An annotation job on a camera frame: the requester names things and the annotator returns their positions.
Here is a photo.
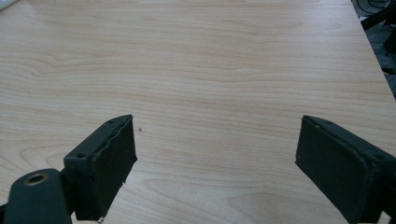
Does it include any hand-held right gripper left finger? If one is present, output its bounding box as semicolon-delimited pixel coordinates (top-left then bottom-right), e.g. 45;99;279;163
63;114;138;222

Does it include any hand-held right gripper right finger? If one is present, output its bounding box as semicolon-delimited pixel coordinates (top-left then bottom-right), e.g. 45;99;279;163
294;114;396;224

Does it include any black cable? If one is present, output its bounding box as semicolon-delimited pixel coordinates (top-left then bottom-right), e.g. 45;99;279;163
354;0;394;15

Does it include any black metal stand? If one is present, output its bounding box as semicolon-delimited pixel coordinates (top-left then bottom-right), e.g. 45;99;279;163
360;4;396;76

